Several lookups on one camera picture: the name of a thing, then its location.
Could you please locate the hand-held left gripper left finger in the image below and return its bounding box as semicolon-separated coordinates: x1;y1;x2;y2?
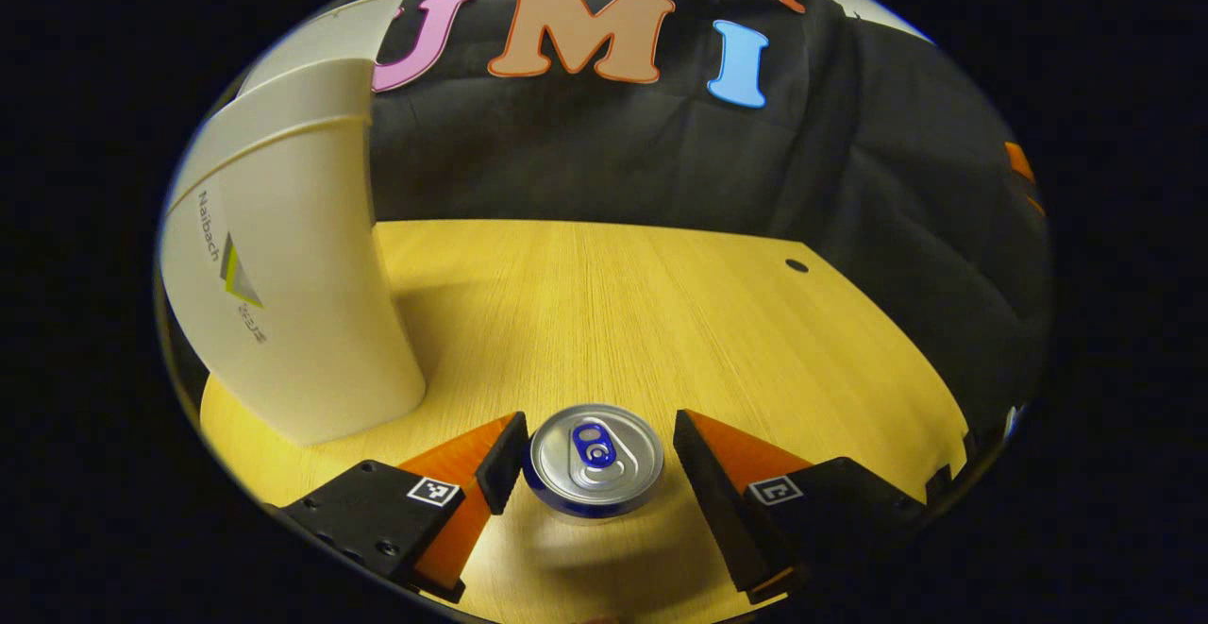
274;411;529;604

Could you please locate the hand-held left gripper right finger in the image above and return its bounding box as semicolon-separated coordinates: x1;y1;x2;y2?
673;409;931;604

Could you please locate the blue and silver pop can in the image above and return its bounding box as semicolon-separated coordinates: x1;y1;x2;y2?
522;404;665;519

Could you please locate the white desktop garbage bin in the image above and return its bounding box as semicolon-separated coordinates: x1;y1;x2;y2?
159;0;428;446

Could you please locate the wooden desktop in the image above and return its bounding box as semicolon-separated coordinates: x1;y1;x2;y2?
198;218;973;624

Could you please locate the black backdrop cloth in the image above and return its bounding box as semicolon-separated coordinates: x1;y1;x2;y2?
354;0;1053;436

